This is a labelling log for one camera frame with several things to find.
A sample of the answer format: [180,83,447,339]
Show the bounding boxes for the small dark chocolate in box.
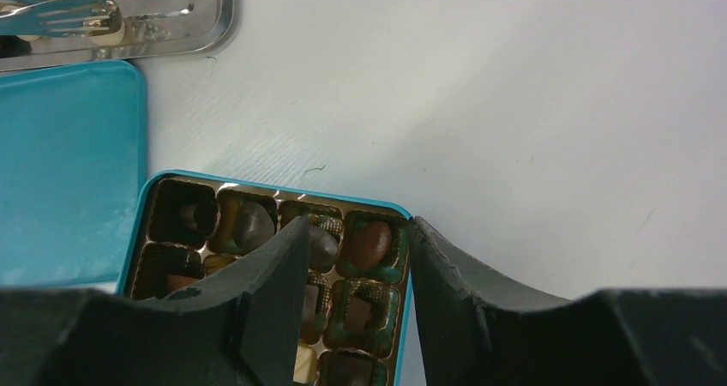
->
[343,297,374,334]

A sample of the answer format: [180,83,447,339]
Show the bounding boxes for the stainless steel tray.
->
[1,0,237,71]

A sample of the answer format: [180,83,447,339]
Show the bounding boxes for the white chocolate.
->
[293,344,318,385]

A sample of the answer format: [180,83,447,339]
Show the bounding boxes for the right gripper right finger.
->
[410,217,726,385]

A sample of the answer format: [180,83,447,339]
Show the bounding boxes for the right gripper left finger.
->
[1,218,309,385]

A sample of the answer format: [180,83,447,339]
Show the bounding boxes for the dark oval chocolate in box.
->
[309,225,339,273]

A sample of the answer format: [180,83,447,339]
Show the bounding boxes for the dark cylinder chocolate in box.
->
[178,203,204,233]

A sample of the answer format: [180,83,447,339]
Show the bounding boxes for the teal chocolate box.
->
[117,171,412,385]

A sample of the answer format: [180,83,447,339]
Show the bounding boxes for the metal serving tongs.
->
[1,0,123,38]

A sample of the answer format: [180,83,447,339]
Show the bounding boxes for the teal box lid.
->
[1,60,147,287]

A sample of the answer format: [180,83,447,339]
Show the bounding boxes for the milk oval chocolate in box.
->
[348,220,393,269]

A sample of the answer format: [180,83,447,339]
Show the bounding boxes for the dark rounded chocolate in box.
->
[232,202,275,252]

